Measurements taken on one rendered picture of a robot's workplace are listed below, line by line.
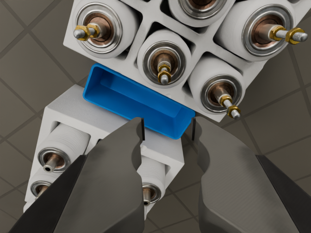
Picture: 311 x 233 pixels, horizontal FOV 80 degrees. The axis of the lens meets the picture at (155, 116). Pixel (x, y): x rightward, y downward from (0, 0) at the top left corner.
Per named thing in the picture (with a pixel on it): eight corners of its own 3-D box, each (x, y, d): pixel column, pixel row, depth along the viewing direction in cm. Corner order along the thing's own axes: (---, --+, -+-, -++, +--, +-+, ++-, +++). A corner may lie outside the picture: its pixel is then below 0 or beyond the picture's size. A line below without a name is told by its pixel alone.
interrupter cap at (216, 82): (205, 116, 37) (205, 118, 36) (194, 82, 34) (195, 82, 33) (244, 104, 36) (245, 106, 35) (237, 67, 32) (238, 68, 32)
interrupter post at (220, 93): (214, 101, 35) (219, 108, 33) (212, 89, 34) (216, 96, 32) (227, 96, 35) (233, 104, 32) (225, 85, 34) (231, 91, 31)
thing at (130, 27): (116, -9, 43) (89, -23, 27) (149, 22, 46) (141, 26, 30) (94, 27, 46) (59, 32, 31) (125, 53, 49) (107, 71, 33)
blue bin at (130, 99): (95, 84, 61) (80, 98, 50) (106, 52, 56) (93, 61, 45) (175, 121, 66) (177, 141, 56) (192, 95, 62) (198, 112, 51)
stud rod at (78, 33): (95, 25, 28) (75, 27, 22) (101, 29, 29) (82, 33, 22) (92, 30, 29) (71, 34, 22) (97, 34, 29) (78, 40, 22)
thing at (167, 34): (164, 74, 51) (164, 100, 35) (137, 49, 49) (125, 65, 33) (190, 46, 48) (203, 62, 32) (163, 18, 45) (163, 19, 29)
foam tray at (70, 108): (52, 163, 78) (23, 201, 62) (75, 83, 61) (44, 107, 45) (137, 194, 85) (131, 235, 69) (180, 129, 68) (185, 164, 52)
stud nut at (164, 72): (173, 74, 25) (174, 76, 25) (167, 85, 26) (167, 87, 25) (161, 67, 25) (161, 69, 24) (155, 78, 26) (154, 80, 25)
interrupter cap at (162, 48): (164, 92, 35) (164, 94, 34) (133, 64, 33) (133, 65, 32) (195, 62, 32) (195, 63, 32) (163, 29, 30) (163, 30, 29)
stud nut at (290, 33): (304, 32, 23) (308, 33, 22) (294, 45, 24) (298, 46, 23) (291, 25, 23) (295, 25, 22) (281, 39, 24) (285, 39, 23)
